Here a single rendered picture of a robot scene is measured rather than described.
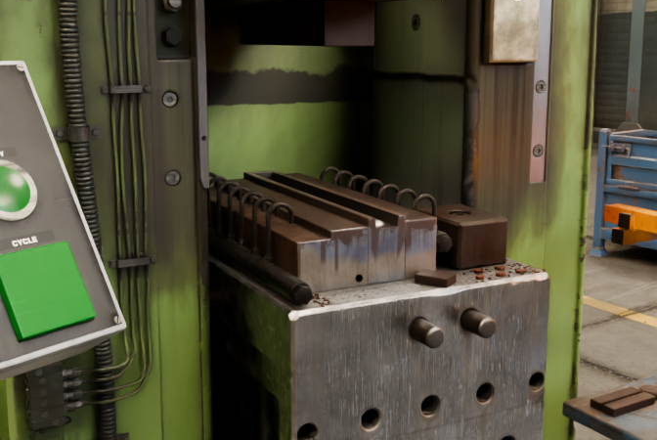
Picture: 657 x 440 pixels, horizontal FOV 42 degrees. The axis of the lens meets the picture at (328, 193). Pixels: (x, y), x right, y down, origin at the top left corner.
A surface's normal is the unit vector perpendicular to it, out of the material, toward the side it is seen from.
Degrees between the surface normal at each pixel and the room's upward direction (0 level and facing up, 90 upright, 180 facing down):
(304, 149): 90
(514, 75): 90
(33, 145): 60
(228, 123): 90
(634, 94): 90
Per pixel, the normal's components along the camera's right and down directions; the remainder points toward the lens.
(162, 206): 0.45, 0.16
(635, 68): -0.84, 0.10
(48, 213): 0.68, -0.39
